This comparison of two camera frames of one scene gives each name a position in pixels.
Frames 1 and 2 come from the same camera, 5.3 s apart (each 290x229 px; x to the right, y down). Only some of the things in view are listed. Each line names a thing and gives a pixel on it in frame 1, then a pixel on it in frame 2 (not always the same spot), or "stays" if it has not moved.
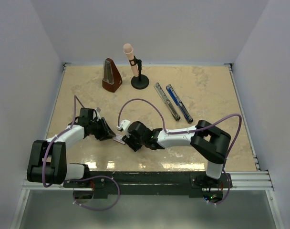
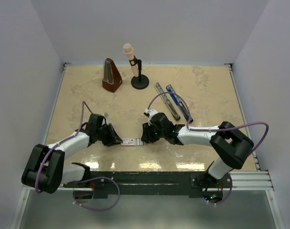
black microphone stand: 140,81 stays
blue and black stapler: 180,103 stays
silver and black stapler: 173,112 stays
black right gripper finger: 131,141 -> 147,136
